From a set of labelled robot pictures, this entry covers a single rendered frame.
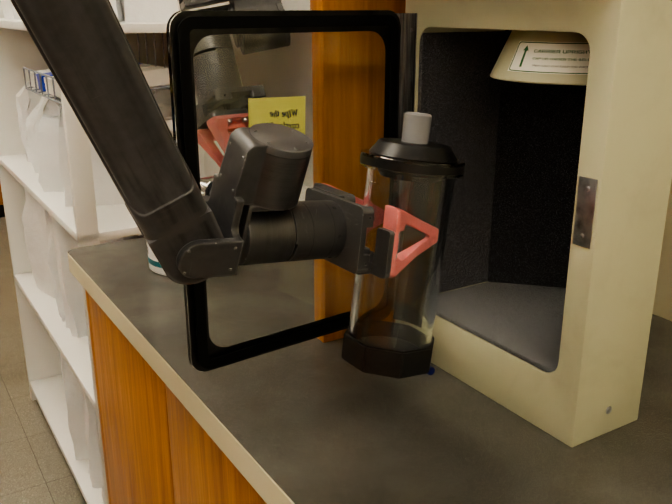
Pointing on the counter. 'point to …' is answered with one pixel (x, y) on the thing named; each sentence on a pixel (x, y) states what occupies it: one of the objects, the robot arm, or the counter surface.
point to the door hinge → (407, 65)
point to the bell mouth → (543, 58)
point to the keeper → (587, 188)
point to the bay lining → (502, 162)
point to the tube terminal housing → (647, 43)
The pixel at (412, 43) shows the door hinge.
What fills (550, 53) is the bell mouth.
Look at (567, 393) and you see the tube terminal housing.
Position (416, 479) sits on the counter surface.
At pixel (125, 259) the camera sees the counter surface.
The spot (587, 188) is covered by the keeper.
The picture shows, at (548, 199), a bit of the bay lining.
